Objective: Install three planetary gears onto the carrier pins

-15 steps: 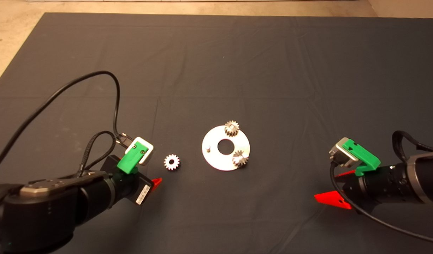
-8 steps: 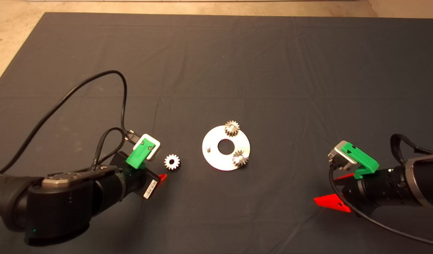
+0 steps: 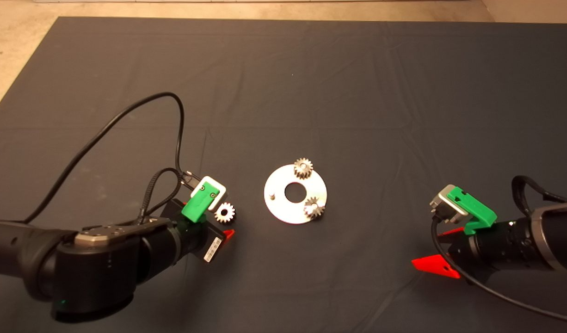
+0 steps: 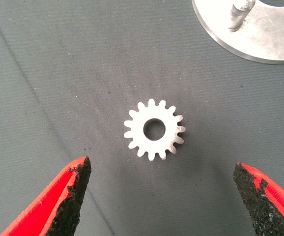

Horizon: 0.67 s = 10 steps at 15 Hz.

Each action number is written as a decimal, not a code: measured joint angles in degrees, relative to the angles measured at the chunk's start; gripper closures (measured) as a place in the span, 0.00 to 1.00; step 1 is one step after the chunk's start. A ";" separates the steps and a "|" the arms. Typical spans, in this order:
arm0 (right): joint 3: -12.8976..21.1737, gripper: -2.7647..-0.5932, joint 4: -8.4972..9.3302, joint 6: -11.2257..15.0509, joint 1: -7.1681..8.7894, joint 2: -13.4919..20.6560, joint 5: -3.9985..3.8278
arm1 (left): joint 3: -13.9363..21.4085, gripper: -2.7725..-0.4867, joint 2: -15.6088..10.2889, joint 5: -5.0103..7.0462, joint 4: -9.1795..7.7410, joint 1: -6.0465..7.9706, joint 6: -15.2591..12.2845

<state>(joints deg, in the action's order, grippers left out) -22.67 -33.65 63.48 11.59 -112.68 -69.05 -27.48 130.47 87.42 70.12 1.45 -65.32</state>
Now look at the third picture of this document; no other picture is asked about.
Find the steel planetary gear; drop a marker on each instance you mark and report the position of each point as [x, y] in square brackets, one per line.
[311, 210]
[230, 213]
[303, 169]

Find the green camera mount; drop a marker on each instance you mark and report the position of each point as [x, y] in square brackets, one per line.
[195, 206]
[477, 210]

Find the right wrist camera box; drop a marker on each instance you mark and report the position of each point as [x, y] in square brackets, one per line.
[445, 203]

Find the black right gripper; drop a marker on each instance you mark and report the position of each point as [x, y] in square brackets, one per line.
[468, 256]

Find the round metal carrier plate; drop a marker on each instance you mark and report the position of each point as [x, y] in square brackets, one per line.
[279, 208]

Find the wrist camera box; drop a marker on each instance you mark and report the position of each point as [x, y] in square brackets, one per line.
[445, 203]
[218, 185]

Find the green left camera mount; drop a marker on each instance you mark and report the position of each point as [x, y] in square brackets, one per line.
[195, 206]

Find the green right camera mount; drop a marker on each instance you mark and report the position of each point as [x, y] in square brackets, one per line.
[477, 210]

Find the dark grey table cloth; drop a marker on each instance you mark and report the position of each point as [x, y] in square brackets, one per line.
[357, 92]

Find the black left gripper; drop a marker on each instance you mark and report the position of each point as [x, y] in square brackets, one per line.
[195, 240]

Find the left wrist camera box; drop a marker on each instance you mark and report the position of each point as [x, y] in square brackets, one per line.
[218, 185]

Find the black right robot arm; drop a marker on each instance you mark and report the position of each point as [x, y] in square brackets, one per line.
[542, 240]

